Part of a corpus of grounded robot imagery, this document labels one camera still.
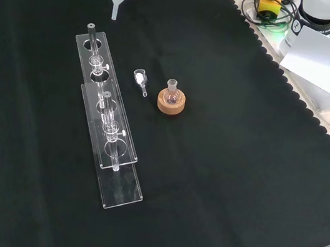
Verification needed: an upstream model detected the black scalloped bench cloth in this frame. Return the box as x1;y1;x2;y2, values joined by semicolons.
0;0;330;247

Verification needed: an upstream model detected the pale white board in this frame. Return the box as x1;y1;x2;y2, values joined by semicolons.
275;23;330;96

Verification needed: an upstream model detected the yellow stop button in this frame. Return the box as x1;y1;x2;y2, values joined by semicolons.
254;0;283;22

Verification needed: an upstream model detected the cork ring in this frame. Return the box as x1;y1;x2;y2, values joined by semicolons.
155;86;188;118

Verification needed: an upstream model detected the black looped cable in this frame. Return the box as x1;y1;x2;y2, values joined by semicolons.
237;0;300;33

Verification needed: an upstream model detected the small round-bottom glass flask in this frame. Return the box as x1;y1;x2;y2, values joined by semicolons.
161;78;182;107

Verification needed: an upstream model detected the small glass weighing funnel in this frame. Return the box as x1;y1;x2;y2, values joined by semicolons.
129;67;153;98

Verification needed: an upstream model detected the clear acrylic funnel stand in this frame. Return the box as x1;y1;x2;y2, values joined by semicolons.
47;21;171;216

